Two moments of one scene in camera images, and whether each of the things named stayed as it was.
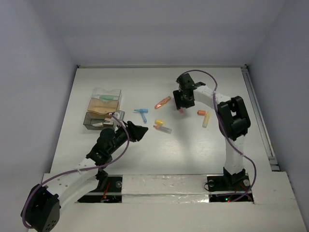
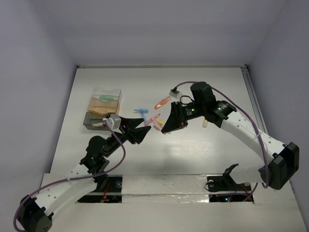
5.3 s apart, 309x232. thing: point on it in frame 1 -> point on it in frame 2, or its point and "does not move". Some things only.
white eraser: [98, 124] does not move
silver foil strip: [165, 189] does not move
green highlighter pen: [105, 97] does not move
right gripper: [179, 102] -> [176, 120]
